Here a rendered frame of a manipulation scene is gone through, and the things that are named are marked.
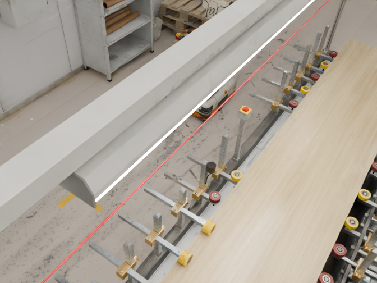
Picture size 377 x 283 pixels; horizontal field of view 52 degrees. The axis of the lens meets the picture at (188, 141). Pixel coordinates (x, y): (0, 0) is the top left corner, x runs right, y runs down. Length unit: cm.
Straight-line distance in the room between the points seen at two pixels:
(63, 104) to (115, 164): 399
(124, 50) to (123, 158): 458
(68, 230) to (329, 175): 220
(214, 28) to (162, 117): 30
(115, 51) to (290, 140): 302
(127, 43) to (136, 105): 473
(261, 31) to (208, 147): 298
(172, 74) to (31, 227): 297
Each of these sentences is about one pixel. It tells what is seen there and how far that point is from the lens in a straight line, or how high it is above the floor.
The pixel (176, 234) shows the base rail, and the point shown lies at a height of 70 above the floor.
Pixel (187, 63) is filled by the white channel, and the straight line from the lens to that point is 92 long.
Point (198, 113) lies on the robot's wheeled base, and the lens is 436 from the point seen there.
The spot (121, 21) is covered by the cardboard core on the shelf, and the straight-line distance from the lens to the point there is 510.
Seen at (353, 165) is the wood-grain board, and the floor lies 90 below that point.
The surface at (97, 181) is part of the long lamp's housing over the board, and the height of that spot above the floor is 236.
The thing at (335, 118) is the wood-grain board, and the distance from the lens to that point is 342.
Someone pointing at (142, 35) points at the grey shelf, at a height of 19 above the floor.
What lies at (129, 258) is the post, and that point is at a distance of 218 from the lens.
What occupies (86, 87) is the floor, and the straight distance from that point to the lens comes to 499.
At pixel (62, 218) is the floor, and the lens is 368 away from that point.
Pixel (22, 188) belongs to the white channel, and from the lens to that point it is 68.
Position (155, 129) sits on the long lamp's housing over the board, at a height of 236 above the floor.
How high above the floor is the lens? 296
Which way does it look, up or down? 45 degrees down
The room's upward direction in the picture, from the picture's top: 4 degrees clockwise
